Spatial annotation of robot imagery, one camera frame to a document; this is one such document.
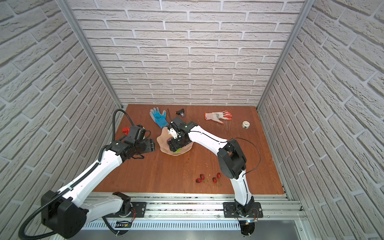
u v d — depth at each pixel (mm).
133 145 598
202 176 842
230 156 531
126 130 1037
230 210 732
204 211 751
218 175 834
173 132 807
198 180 830
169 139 971
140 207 746
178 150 780
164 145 945
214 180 823
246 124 1065
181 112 1148
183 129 646
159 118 1107
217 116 1137
